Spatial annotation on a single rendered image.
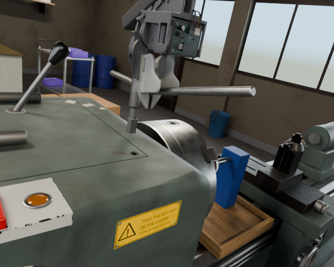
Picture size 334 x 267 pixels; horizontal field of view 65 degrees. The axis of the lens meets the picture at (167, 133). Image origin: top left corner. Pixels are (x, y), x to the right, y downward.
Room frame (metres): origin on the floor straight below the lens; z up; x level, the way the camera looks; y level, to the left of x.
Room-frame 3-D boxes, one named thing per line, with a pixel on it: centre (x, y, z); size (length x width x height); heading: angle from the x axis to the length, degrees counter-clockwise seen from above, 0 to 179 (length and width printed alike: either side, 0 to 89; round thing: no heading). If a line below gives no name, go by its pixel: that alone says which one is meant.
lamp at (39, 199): (0.23, 0.13, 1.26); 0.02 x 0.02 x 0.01
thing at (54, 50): (0.52, 0.24, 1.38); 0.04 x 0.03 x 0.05; 132
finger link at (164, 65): (0.44, 0.02, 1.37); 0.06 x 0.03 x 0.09; 42
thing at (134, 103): (0.47, 0.07, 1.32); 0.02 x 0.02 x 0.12
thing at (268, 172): (0.99, -0.50, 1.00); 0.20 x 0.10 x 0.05; 132
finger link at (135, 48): (0.43, 0.06, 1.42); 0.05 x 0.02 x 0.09; 132
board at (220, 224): (0.84, -0.21, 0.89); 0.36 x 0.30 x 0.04; 42
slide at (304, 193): (1.06, -0.47, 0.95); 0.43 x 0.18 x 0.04; 42
